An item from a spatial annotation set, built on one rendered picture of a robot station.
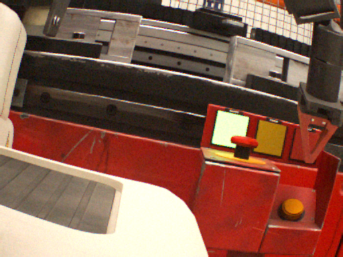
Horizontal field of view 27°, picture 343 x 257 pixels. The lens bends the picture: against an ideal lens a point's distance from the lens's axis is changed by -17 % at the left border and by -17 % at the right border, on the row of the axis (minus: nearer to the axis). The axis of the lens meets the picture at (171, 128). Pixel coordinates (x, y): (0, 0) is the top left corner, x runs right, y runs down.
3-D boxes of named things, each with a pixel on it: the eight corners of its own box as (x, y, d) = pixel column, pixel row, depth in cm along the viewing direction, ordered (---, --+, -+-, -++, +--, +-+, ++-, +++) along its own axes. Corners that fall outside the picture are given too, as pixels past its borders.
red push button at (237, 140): (226, 162, 105) (232, 134, 105) (224, 159, 109) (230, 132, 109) (254, 167, 105) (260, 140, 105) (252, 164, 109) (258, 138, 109)
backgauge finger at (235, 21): (203, 23, 149) (208, 1, 148) (184, 27, 174) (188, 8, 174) (262, 38, 150) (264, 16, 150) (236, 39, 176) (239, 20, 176)
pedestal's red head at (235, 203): (182, 245, 101) (214, 107, 100) (181, 225, 117) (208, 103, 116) (313, 256, 101) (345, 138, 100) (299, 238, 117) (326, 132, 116)
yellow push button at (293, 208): (277, 223, 107) (281, 213, 106) (279, 206, 110) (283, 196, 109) (299, 225, 107) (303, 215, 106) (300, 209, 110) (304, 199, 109)
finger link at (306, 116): (323, 154, 110) (335, 96, 107) (328, 171, 103) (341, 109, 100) (286, 147, 110) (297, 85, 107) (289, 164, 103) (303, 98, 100)
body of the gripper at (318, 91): (333, 103, 107) (339, 57, 105) (341, 123, 98) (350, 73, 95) (297, 93, 107) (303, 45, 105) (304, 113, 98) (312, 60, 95)
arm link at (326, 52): (313, 18, 96) (346, 31, 95) (315, 14, 103) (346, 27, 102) (308, 62, 99) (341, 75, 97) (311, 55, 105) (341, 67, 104)
